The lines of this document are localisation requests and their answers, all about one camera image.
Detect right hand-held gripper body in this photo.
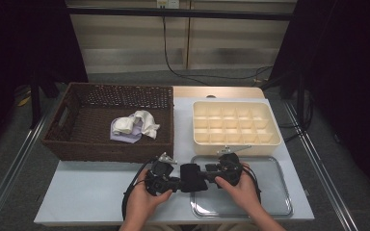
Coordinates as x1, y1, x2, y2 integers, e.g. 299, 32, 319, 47
216, 144, 252, 189

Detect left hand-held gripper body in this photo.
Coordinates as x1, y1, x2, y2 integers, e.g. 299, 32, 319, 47
145, 152, 177, 196

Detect black sock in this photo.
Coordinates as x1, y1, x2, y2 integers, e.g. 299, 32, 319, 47
179, 163, 209, 193

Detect cream divided storage box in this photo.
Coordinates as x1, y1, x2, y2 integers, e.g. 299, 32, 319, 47
192, 100, 282, 157

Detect clear plastic lid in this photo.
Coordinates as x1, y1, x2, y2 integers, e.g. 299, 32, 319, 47
190, 155, 294, 219

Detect white sock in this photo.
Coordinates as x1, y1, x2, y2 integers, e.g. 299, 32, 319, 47
111, 110, 161, 141

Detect brown wicker basket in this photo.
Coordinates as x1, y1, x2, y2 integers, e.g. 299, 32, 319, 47
40, 82, 175, 165

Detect person's right hand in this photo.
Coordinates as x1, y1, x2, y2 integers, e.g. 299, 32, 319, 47
214, 162, 261, 215

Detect person's left hand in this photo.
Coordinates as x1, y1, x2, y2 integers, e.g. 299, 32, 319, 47
126, 168, 172, 222

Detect person's left leg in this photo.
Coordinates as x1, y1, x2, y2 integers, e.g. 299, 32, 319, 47
150, 224, 191, 231

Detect person's leg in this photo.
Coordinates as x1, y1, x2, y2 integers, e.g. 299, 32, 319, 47
211, 223, 254, 231
150, 224, 191, 231

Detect purple sock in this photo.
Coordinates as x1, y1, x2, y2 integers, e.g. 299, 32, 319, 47
109, 123, 143, 144

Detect person's right leg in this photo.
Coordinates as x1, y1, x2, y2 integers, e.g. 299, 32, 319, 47
211, 223, 254, 231

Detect black stand leg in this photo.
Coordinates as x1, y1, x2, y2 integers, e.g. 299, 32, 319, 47
29, 75, 42, 130

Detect yellow floor object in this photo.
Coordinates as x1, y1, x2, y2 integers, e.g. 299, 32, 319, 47
16, 95, 32, 108

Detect dark curtain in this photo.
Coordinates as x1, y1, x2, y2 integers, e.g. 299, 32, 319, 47
0, 0, 90, 162
268, 0, 370, 203

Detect black horizontal bar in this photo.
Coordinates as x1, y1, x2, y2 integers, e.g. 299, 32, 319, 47
66, 7, 295, 22

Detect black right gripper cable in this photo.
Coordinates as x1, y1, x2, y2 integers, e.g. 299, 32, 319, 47
242, 167, 263, 203

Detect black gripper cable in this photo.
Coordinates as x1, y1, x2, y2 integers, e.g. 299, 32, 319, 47
121, 157, 158, 220
242, 167, 263, 203

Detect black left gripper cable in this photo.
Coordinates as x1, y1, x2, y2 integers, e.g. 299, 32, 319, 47
121, 157, 158, 220

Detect black floor cables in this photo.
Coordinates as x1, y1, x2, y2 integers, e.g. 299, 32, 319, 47
280, 92, 314, 143

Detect metal floor rail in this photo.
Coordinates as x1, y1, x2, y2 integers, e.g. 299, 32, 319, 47
282, 100, 360, 231
0, 102, 59, 231

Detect black stand post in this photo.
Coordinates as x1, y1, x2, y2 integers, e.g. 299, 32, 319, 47
295, 71, 306, 127

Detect black wall cable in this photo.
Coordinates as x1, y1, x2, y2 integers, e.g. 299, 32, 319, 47
162, 15, 275, 87

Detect white wall socket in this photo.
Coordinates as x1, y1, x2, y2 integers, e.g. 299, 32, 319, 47
156, 0, 181, 10

